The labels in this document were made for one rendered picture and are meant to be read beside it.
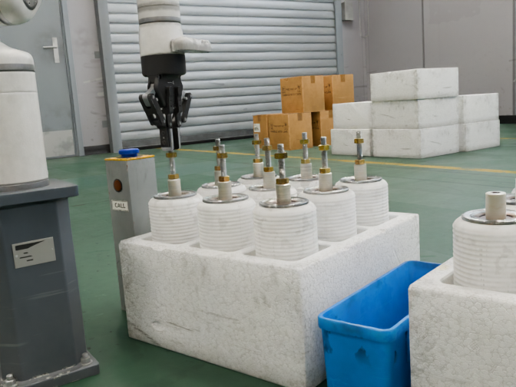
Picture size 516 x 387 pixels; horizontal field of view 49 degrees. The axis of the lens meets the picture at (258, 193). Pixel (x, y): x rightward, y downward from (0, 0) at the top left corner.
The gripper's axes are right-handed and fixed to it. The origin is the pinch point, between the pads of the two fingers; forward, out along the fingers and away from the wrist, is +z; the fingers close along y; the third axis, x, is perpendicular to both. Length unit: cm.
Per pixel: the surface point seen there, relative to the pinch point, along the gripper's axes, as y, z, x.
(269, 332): 13.8, 27.1, 22.9
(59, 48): -359, -71, -357
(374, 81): -290, -14, -32
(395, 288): -6.0, 26.1, 36.8
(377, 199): -14.0, 12.9, 32.4
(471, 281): 17, 16, 50
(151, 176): -9.6, 7.8, -11.6
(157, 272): 8.2, 21.6, 0.5
